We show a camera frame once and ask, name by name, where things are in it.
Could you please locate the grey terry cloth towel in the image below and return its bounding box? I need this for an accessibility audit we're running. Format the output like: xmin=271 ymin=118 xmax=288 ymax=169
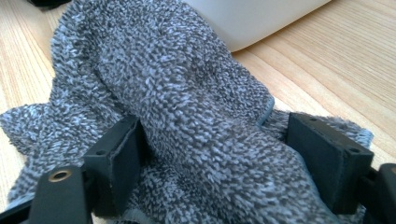
xmin=0 ymin=0 xmax=375 ymax=224

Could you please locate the black flat object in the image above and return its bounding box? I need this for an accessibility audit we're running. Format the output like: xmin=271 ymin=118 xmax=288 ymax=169
xmin=26 ymin=0 xmax=73 ymax=8

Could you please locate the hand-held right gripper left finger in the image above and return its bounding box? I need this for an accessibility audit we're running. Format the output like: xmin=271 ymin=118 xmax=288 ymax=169
xmin=83 ymin=115 xmax=148 ymax=218

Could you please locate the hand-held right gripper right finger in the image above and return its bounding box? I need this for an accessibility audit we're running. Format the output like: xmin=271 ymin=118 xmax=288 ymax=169
xmin=285 ymin=111 xmax=375 ymax=216

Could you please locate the white plastic container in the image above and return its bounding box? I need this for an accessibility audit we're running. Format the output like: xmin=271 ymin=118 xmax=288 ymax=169
xmin=181 ymin=0 xmax=332 ymax=53

